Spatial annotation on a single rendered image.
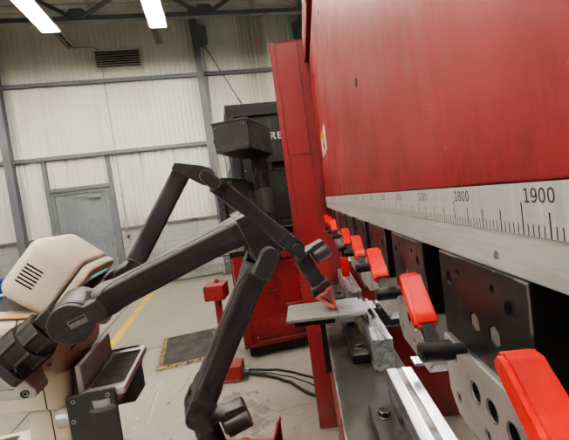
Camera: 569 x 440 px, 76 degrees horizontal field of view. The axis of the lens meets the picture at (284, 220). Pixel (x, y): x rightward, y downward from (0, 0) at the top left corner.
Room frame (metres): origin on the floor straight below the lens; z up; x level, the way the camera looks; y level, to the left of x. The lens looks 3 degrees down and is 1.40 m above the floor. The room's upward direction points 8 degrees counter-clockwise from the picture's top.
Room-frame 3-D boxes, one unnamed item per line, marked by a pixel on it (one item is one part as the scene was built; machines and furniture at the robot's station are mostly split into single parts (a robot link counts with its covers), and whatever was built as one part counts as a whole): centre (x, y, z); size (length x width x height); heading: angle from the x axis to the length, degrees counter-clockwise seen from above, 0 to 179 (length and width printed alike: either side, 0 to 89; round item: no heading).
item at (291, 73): (2.23, -0.47, 1.15); 0.85 x 0.25 x 2.30; 87
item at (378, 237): (0.69, -0.21, 1.25); 0.15 x 0.09 x 0.17; 177
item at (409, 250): (0.49, -0.20, 1.25); 0.15 x 0.09 x 0.17; 177
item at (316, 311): (1.28, -0.10, 1.00); 0.26 x 0.18 x 0.01; 87
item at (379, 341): (1.21, -0.24, 0.92); 0.39 x 0.06 x 0.10; 177
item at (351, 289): (1.82, -0.28, 0.92); 0.50 x 0.06 x 0.10; 177
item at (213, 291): (2.97, 0.63, 0.41); 0.25 x 0.20 x 0.83; 87
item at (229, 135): (2.56, 0.20, 1.53); 0.51 x 0.25 x 0.85; 164
